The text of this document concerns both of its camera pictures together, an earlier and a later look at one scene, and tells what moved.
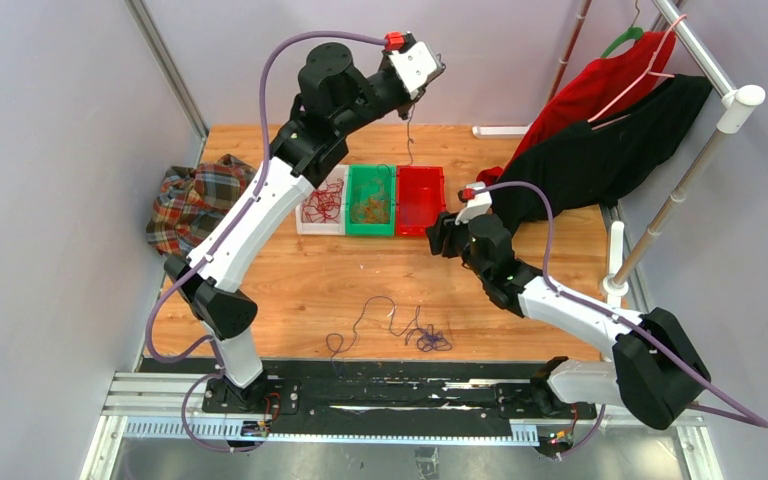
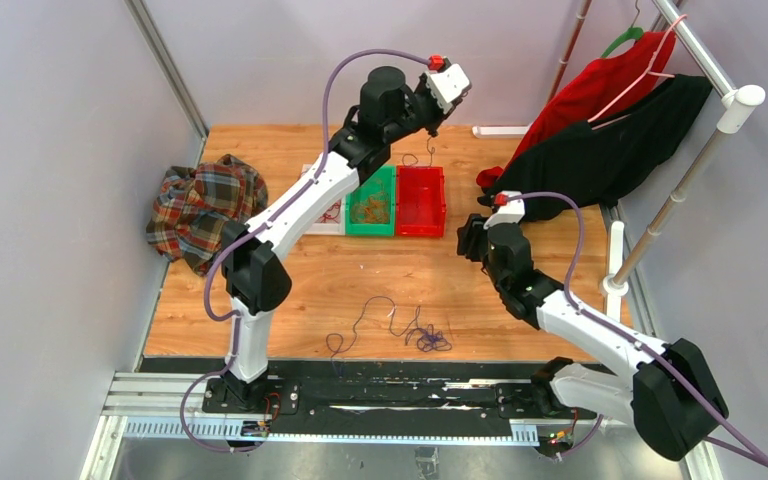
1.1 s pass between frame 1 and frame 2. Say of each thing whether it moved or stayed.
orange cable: stayed
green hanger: stayed
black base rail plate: stayed
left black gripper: moved
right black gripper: moved
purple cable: stayed
